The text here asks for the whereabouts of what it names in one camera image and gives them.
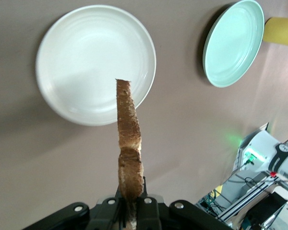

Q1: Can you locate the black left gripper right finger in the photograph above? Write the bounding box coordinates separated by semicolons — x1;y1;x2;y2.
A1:
135;176;234;230

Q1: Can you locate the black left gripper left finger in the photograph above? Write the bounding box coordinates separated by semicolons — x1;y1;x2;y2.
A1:
21;189;122;230

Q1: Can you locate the mint green plate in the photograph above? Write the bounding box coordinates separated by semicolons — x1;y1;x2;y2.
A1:
202;0;265;88

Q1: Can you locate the toasted bread slice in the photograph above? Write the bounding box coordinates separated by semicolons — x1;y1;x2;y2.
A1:
115;79;144;230

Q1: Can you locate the beige plate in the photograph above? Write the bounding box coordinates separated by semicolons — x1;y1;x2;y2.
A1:
35;5;157;127

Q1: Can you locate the aluminium frame rail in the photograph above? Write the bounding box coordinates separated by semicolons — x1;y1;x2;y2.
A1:
216;178;286;223

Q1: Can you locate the yellow squeeze bottle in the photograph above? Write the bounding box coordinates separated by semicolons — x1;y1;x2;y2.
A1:
264;17;288;48

